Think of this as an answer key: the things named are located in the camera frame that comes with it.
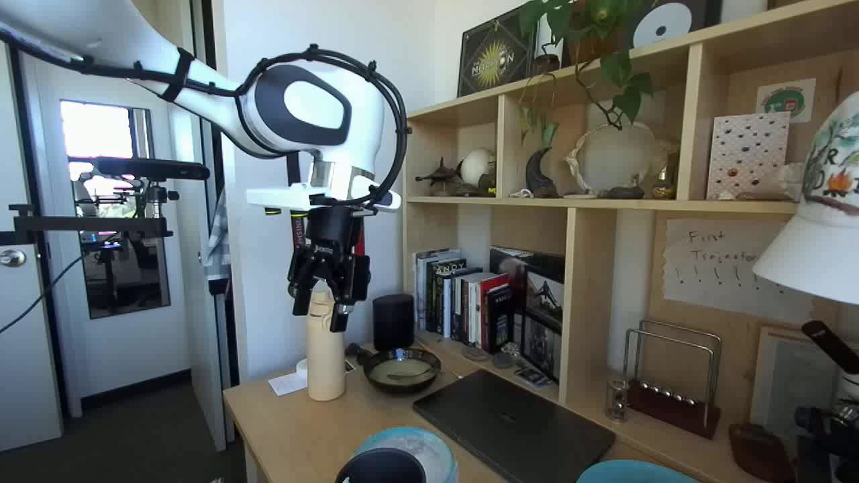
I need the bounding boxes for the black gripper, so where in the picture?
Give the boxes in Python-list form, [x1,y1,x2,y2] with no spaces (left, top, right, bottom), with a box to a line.
[286,207,370,332]

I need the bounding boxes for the teal plate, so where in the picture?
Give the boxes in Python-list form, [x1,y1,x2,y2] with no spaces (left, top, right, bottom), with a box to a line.
[578,460,694,483]

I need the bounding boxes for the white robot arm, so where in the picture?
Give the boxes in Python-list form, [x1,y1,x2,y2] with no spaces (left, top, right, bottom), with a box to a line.
[0,0,407,332]

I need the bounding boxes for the cream wooden mannequin figure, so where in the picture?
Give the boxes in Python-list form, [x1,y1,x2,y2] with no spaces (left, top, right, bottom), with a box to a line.
[305,289,347,402]

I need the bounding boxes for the black cylindrical speaker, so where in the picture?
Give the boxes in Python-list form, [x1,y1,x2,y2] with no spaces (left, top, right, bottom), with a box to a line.
[374,295,413,352]

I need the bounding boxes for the white paper note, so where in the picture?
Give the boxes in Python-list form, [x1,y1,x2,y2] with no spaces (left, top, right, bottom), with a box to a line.
[269,370,308,397]

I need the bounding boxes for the row of books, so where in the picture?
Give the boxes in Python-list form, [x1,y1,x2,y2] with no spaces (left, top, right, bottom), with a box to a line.
[413,248,515,354]

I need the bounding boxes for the black mug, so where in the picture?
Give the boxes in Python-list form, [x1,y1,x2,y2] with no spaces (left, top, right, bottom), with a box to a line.
[335,449,427,483]

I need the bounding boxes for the black framed photos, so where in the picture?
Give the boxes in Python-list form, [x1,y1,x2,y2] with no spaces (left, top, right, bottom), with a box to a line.
[520,254,564,380]

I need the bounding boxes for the wooden bookshelf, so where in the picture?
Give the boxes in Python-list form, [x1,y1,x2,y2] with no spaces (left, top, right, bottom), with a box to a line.
[403,0,859,483]

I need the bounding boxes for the newton's cradle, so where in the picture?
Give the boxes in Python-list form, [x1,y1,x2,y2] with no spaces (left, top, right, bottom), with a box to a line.
[622,319,721,437]

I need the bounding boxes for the green hanging plant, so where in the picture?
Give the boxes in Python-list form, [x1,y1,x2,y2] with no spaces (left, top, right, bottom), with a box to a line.
[517,0,655,130]

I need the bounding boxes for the white spotted card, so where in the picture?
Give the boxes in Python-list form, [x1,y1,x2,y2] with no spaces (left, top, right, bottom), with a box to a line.
[705,112,788,199]

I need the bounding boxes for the dark bowl with handle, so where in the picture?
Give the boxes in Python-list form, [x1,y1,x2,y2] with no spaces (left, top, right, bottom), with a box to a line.
[347,344,439,395]

